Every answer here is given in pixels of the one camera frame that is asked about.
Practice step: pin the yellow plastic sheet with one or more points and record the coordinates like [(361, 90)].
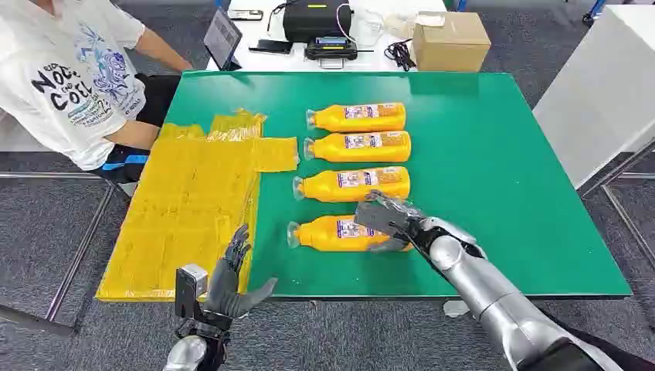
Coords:
[(179, 215)]

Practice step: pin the green table mat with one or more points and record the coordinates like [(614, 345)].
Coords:
[(486, 179)]

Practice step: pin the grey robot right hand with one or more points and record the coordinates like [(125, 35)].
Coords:
[(384, 215)]

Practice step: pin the blue cart frame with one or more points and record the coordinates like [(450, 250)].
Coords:
[(593, 10)]

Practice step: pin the black carrying case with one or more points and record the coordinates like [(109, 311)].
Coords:
[(314, 23)]

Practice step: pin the white side table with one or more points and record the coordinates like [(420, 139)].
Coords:
[(266, 61)]

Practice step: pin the person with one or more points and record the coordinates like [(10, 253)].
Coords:
[(61, 77)]

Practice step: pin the flat black pouch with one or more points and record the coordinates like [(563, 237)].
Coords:
[(271, 46)]

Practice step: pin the brown cardboard box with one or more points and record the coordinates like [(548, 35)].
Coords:
[(453, 48)]

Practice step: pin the white table foot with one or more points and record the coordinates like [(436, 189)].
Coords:
[(455, 309)]

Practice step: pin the black robot leg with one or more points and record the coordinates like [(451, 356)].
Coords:
[(632, 353)]

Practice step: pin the black handheld device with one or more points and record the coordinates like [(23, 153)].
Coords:
[(331, 51)]

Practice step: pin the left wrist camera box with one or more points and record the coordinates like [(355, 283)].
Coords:
[(190, 286)]

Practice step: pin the metal floor frame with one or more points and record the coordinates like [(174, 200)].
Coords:
[(627, 220), (77, 256)]

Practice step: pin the white cabinet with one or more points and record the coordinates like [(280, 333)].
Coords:
[(599, 92)]

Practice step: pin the white bagged adapter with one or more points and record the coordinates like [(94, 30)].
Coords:
[(399, 25)]

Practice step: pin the clear plastic bag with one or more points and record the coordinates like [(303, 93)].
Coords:
[(371, 28)]

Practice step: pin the white paper slip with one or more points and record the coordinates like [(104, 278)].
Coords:
[(431, 19)]

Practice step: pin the black tablet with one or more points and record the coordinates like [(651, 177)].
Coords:
[(221, 38)]

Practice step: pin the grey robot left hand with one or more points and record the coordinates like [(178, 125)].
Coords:
[(225, 292)]

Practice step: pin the orange detergent bottle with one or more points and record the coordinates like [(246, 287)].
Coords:
[(358, 119), (322, 235), (358, 148), (327, 187)]

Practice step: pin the black smartphone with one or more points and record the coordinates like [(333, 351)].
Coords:
[(245, 15)]

